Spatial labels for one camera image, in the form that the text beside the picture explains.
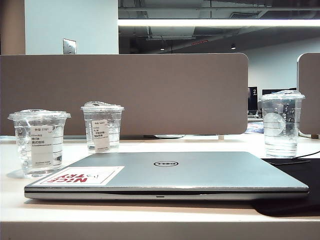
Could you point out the black mouse pad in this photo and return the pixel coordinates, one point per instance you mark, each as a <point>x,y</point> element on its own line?
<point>312,175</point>

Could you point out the wide brown desk divider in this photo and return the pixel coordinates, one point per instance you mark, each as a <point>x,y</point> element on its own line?
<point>150,87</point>

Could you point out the tall clear unlabelled cup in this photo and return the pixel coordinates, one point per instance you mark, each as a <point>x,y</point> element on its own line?
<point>280,125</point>

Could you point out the clear cup with wide label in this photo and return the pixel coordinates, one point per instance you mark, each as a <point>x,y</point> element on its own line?
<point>42,147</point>

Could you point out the metal wall switch plate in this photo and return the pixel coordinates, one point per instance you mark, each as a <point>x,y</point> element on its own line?
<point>69,46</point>

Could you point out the blue patterned item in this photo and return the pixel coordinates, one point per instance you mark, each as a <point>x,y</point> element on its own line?
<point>253,130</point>

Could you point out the dark sign with numeral two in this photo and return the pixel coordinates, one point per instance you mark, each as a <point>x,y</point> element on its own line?
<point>253,100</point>

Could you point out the black ceiling spot lamp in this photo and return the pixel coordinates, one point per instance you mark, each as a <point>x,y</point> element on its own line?
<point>233,46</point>

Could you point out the white divider bracket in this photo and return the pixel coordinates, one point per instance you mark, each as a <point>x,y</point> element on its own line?
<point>221,137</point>

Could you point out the black computer monitor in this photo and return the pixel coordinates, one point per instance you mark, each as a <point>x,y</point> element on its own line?
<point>272,91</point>

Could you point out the clear cup with narrow label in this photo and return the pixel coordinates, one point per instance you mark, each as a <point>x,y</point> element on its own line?
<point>100,135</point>

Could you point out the white ceiling light strip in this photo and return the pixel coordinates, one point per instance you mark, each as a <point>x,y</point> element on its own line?
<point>212,22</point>

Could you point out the silver Dell laptop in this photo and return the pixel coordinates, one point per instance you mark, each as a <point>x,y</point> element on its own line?
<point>200,175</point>

